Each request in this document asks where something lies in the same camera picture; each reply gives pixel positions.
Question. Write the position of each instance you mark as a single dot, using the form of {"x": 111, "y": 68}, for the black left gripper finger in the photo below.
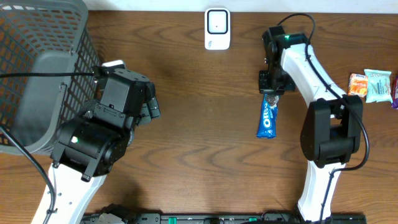
{"x": 149, "y": 111}
{"x": 150, "y": 91}

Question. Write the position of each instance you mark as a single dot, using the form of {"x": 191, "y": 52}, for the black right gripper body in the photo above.
{"x": 276, "y": 81}

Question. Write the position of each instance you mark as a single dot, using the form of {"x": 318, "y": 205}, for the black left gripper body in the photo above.
{"x": 148, "y": 101}

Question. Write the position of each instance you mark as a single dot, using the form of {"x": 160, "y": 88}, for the blue Oreo cookie pack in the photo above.
{"x": 269, "y": 111}

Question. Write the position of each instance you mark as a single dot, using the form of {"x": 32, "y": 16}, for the small orange snack box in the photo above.
{"x": 358, "y": 85}

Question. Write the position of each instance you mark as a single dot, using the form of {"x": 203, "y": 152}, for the teal green snack packet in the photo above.
{"x": 379, "y": 86}

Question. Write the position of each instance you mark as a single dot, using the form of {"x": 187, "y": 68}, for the red purple snack packet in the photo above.
{"x": 395, "y": 94}

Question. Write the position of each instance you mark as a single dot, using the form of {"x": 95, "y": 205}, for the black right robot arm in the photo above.
{"x": 332, "y": 128}

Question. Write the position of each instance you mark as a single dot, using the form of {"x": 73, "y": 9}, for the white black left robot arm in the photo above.
{"x": 88, "y": 145}

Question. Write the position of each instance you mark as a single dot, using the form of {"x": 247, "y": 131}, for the grey plastic mesh basket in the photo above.
{"x": 46, "y": 61}

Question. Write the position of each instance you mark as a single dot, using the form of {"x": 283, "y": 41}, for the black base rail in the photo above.
{"x": 118, "y": 214}

